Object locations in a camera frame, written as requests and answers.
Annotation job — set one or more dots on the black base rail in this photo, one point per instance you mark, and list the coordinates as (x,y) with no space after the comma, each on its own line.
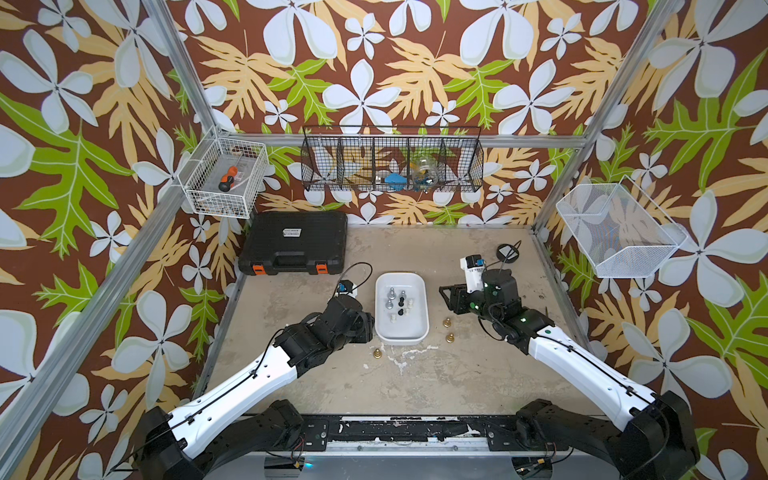
(503,433)

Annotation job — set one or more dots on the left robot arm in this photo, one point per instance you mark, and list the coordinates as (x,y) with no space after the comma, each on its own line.
(197,438)

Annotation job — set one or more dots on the white wire basket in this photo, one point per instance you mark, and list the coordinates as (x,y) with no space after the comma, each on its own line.
(214,155)
(621,230)

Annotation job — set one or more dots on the clear plastic container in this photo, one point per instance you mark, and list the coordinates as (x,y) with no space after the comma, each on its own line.
(425,172)

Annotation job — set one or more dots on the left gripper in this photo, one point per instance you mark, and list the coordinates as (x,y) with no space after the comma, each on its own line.
(364,326)

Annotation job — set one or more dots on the white wire basket left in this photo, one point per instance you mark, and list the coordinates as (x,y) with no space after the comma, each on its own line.
(214,155)

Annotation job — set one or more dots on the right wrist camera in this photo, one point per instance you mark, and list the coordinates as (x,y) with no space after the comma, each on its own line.
(473,267)

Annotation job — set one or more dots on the black tool case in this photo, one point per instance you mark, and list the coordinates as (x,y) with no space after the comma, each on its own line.
(295,242)

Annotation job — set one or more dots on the white wire basket right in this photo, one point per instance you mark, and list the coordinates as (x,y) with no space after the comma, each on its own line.
(621,230)

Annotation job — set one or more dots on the blue object in basket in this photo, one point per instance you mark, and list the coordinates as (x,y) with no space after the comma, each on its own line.
(396,182)

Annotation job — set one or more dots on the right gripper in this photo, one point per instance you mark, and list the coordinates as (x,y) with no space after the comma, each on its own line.
(458,295)

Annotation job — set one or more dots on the black round tape disc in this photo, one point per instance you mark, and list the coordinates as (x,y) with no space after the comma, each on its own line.
(507,253)

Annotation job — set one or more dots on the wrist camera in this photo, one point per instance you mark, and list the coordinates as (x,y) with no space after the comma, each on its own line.
(473,267)
(346,287)

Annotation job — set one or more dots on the white plastic storage box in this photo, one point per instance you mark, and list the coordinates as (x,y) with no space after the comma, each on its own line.
(408,330)

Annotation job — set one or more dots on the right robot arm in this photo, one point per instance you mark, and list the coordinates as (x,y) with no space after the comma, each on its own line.
(644,435)

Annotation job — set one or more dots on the red black screwdriver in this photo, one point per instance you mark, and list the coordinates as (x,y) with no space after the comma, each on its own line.
(227,181)

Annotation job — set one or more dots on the black wire basket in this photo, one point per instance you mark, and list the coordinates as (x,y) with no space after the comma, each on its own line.
(360,157)

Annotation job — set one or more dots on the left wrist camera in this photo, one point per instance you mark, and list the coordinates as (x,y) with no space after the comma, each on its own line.
(346,287)

